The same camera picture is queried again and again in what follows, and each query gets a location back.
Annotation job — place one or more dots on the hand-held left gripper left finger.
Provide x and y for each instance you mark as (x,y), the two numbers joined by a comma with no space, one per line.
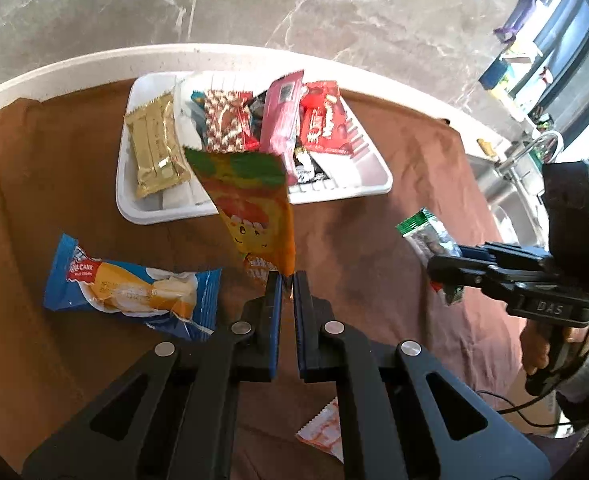
(274,320)

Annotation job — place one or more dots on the red white patterned packet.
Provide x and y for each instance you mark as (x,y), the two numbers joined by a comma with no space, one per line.
(227,120)

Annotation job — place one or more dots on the red chocolate ball packet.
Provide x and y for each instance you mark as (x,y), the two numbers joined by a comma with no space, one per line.
(327,125)

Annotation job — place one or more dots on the black snack packet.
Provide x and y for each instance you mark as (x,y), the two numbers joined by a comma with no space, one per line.
(307,166)

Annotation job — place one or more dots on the small blue packet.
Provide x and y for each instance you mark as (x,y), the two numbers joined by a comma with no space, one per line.
(198,105)

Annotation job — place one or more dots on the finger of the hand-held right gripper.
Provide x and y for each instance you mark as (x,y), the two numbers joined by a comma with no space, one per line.
(454,272)
(474,251)

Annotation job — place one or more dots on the pink snack packet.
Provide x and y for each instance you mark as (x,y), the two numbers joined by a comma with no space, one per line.
(279,120)

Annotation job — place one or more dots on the white plastic tray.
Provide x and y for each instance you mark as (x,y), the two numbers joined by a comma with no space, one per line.
(344,182)

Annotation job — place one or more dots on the chrome faucet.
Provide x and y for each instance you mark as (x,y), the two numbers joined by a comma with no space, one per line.
(534,147)

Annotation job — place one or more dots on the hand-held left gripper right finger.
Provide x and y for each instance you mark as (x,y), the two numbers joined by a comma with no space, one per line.
(302,320)

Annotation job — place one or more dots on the orange white sachet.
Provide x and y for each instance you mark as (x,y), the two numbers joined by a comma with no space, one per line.
(324,430)

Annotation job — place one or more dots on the brown tablecloth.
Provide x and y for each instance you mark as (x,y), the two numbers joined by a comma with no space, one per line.
(99,195)

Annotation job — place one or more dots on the purple packet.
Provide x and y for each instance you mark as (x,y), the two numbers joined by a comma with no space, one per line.
(514,22)

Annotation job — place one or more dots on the gold wafer packet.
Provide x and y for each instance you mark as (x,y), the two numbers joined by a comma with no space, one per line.
(157,150)

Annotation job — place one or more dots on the orange green snack packet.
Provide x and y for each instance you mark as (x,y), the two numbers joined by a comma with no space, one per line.
(254,210)

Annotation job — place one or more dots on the blue cake packet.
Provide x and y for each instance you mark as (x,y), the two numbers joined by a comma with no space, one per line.
(124,285)

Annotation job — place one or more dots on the blue container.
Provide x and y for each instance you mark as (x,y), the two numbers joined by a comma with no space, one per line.
(494,74)

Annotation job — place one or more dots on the person's right hand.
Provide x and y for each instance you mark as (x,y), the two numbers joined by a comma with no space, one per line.
(536,352)

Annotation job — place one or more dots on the small yellow object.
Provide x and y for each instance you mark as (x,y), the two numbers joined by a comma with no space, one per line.
(486,148)

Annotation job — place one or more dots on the steel sink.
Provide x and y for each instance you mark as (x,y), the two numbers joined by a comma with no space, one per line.
(504,200)

